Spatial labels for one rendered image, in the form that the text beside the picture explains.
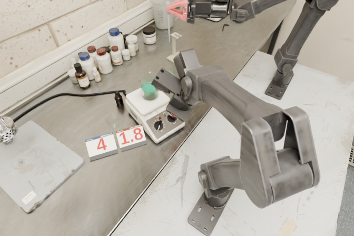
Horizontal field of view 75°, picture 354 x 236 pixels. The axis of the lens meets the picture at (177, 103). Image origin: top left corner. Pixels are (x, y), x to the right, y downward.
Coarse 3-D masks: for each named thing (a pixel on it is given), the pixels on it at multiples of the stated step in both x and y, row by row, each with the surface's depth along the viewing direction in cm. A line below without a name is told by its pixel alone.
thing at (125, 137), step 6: (120, 132) 78; (126, 132) 78; (132, 132) 79; (138, 132) 79; (120, 138) 78; (126, 138) 78; (132, 138) 79; (138, 138) 79; (144, 138) 80; (120, 144) 78
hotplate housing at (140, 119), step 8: (128, 104) 83; (136, 112) 80; (152, 112) 80; (160, 112) 80; (136, 120) 84; (144, 120) 78; (144, 128) 80; (176, 128) 81; (152, 136) 77; (168, 136) 81
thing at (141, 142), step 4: (144, 136) 80; (140, 140) 79; (144, 140) 80; (128, 144) 78; (132, 144) 78; (136, 144) 78; (140, 144) 78; (144, 144) 79; (120, 148) 77; (124, 148) 77; (128, 148) 77; (132, 148) 78
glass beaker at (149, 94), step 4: (148, 72) 80; (152, 72) 80; (140, 76) 78; (144, 76) 79; (148, 76) 80; (152, 76) 80; (140, 80) 78; (144, 80) 80; (148, 80) 81; (152, 80) 81; (140, 84) 77; (144, 88) 77; (148, 88) 76; (152, 88) 77; (144, 92) 78; (148, 92) 78; (152, 92) 78; (156, 92) 79; (144, 96) 80; (148, 96) 79; (152, 96) 79; (156, 96) 81; (144, 100) 81; (148, 100) 80; (152, 100) 80
